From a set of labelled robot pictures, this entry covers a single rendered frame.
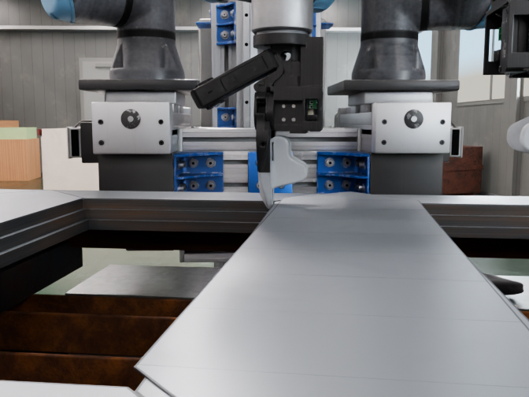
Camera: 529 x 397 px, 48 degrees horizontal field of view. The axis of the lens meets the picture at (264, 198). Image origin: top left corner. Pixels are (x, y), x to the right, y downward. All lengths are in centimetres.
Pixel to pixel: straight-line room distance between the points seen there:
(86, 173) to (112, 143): 588
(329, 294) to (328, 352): 9
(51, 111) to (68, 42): 133
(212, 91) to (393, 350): 51
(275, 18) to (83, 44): 1147
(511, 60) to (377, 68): 76
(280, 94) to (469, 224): 29
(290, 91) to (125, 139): 43
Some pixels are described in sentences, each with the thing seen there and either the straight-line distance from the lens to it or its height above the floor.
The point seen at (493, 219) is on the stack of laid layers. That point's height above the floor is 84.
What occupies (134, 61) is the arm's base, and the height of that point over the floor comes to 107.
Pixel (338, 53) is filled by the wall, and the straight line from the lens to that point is 1189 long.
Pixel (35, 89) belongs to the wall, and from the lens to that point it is 1235.
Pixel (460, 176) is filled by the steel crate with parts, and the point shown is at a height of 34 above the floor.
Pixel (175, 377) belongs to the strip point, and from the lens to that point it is 26.
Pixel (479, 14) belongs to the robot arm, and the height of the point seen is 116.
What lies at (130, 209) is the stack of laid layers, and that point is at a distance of 82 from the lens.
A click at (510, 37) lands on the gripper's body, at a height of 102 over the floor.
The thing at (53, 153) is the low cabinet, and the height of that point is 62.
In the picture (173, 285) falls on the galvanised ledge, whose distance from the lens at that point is 105.
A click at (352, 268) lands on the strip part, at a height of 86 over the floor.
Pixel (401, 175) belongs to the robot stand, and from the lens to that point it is 113.
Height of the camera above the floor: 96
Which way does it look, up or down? 7 degrees down
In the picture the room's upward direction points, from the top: straight up
